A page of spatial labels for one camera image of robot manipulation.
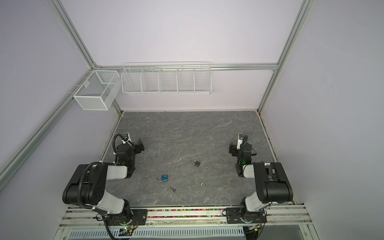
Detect blue padlock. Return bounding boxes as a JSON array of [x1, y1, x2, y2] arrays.
[[157, 175, 169, 183]]

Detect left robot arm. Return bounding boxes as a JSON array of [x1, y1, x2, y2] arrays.
[[62, 133, 145, 226]]

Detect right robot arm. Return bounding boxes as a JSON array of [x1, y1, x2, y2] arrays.
[[225, 134, 294, 224]]

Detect grey padlock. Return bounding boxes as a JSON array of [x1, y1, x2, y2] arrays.
[[192, 161, 201, 167]]

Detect white mesh box basket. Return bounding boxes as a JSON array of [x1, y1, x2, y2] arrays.
[[74, 70, 122, 111]]

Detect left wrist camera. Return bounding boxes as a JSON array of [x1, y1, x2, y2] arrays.
[[122, 133, 132, 142]]

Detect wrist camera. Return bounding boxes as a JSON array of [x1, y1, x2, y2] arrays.
[[237, 134, 245, 150], [122, 133, 132, 142]]

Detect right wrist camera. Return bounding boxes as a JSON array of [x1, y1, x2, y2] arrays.
[[237, 134, 245, 150]]

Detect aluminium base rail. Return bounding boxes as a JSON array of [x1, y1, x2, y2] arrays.
[[59, 205, 313, 229]]

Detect white wire shelf basket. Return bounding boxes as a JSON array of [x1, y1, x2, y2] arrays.
[[121, 62, 212, 95]]

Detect white vented cable duct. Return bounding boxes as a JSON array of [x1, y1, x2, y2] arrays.
[[67, 227, 245, 240]]

